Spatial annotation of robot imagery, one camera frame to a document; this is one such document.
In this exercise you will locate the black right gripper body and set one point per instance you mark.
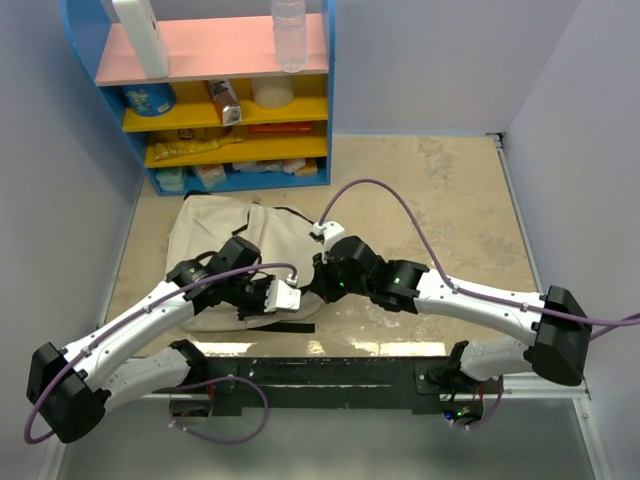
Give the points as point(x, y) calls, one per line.
point(335, 284)

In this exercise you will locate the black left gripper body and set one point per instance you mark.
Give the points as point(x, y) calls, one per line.
point(249, 296)

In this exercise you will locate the beige student backpack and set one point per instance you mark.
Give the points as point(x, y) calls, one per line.
point(213, 234)

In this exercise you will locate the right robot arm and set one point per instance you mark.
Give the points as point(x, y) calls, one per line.
point(545, 334)

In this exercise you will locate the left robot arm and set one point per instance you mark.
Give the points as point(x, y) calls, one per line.
point(71, 388)

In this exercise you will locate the blue tissue pack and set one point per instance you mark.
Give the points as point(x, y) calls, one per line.
point(172, 179)

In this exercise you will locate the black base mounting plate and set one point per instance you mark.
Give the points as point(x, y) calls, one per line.
point(421, 385)

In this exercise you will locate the orange flat box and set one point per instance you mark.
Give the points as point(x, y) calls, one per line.
point(299, 127)

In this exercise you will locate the yellow snack packet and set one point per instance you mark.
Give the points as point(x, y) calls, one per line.
point(180, 148)

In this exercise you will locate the brown silver snack packet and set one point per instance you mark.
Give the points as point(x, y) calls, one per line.
point(225, 102)

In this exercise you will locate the white round container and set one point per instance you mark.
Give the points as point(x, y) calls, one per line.
point(272, 92)

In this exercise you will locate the colourful wooden shelf unit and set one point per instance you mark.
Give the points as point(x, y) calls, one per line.
point(235, 49)

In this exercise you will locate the blue snack cup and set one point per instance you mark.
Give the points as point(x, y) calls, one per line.
point(150, 100)

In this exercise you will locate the clear plastic water bottle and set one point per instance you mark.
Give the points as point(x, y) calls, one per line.
point(289, 34)

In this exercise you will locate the white rectangular bottle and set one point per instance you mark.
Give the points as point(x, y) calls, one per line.
point(140, 24)

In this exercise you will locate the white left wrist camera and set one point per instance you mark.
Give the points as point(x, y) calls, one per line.
point(282, 297)

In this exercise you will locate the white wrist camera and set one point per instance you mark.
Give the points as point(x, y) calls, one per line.
point(282, 297)
point(327, 233)

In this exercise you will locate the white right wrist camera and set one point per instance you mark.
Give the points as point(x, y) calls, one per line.
point(327, 233)

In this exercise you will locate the aluminium rail frame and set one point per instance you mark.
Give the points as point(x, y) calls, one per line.
point(384, 327)

